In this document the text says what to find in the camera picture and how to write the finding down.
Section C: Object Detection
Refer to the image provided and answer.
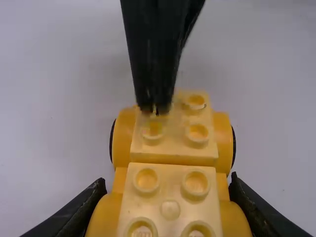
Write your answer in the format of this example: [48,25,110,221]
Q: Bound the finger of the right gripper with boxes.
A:
[152,0,206,115]
[118,0,158,115]

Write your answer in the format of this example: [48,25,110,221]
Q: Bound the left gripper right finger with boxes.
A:
[228,171,307,237]

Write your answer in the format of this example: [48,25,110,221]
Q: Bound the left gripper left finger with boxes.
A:
[21,177,108,237]

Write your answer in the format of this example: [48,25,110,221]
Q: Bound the yellow toy car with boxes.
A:
[108,89,252,237]

